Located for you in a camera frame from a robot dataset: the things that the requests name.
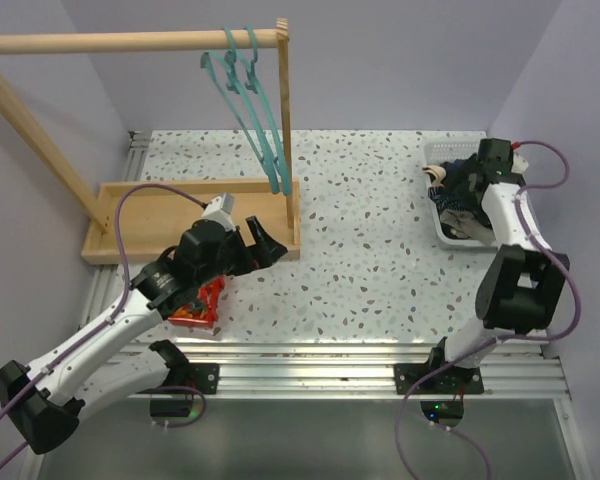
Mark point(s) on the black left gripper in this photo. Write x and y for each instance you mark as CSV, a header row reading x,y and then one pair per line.
x,y
253,257

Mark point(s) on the navy striped underwear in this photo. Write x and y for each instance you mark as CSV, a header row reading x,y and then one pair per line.
x,y
455,201

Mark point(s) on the teal hanger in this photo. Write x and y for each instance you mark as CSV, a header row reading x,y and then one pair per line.
x,y
221,69
241,80

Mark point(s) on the beige grey underwear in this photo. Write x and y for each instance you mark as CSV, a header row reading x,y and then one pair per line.
x,y
464,225

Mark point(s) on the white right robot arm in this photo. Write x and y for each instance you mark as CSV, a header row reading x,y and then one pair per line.
x,y
520,290

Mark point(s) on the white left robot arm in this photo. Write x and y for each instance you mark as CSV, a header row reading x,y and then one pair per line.
x,y
41,397

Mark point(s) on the pile of clothes in basket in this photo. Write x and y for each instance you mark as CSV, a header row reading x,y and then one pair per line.
x,y
457,176

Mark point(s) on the white laundry basket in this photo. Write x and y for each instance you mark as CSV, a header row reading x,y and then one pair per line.
x,y
437,153

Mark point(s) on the red clothespin bin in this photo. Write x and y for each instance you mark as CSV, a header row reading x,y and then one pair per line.
x,y
202,313

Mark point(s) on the wooden clothes rack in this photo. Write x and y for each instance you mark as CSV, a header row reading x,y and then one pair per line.
x,y
153,219

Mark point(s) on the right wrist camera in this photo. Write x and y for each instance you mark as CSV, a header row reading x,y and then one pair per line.
x,y
520,164

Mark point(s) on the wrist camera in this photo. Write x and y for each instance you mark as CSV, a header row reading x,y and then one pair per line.
x,y
219,210
520,164

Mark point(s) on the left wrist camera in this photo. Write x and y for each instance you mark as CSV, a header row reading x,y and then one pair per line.
x,y
219,210

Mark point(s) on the aluminium table rail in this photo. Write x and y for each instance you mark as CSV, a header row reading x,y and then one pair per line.
x,y
305,329

